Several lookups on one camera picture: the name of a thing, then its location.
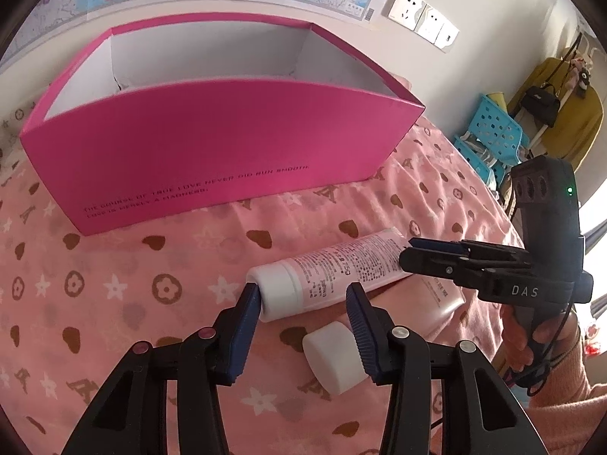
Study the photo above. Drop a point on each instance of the person's right forearm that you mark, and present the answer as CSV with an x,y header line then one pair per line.
x,y
569,398

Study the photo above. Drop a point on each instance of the blue plastic basket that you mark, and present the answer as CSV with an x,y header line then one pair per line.
x,y
493,128

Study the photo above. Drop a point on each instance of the pink tube with aloe print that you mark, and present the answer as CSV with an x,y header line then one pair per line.
x,y
332,265

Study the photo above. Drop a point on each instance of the small plush toy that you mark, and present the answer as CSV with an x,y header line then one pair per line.
x,y
581,76

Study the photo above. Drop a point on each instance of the large pink lotion tube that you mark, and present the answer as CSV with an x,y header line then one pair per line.
x,y
332,355

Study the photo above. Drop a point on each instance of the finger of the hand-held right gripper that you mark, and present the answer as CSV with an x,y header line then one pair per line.
x,y
436,245
427,265

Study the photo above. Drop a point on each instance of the yellow hanging garment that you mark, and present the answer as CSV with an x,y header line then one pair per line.
x,y
574,123

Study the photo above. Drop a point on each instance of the white wall socket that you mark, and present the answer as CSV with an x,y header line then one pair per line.
x,y
449,37
432,22
407,5

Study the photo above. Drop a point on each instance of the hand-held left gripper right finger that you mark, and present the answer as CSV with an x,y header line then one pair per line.
x,y
363,336

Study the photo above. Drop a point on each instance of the pink printed blanket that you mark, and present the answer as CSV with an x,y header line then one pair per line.
x,y
118,284

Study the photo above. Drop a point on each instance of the person's right hand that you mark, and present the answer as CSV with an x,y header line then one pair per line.
x,y
514,341

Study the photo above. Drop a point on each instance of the pink cardboard box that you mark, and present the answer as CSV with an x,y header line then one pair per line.
x,y
189,151

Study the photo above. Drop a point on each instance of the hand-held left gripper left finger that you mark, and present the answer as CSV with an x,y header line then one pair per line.
x,y
244,331

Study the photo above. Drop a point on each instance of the black handbag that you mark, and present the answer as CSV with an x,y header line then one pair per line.
x,y
540,104

